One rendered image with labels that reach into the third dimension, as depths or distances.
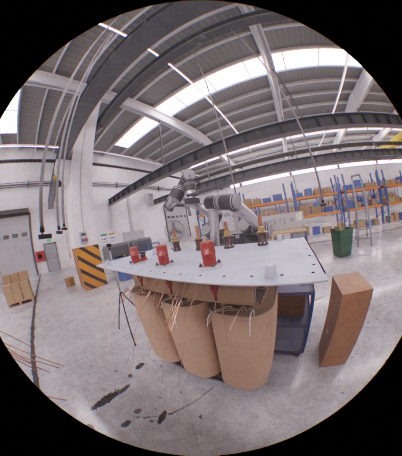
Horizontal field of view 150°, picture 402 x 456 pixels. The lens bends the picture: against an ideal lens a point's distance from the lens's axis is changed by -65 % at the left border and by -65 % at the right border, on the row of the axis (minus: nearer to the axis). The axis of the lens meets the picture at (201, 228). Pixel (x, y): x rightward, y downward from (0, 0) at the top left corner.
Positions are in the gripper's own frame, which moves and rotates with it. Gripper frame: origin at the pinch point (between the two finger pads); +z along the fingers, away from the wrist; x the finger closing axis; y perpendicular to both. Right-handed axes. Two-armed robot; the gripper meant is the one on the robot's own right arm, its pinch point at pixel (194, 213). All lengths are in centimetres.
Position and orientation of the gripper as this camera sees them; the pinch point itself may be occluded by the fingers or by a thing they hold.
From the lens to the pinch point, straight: 132.6
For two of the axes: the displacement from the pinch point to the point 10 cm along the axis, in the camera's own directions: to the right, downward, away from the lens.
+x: -7.9, 1.5, -5.9
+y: -5.9, 0.8, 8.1
